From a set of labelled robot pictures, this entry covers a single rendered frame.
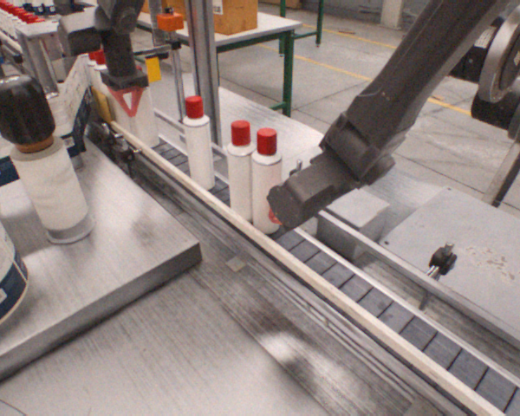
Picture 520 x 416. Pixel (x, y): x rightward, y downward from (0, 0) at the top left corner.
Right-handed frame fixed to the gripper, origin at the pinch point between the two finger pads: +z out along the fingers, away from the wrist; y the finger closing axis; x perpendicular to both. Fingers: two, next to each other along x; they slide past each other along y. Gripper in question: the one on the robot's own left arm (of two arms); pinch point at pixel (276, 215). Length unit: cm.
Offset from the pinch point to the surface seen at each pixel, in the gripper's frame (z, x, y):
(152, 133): 29.7, -34.6, -1.3
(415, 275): -17.5, 17.9, -3.2
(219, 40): 105, -107, -102
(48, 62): 36, -66, 11
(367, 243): -12.2, 11.3, -3.4
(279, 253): -1.4, 5.7, 4.4
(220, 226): 11.2, -4.1, 5.0
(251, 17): 103, -117, -134
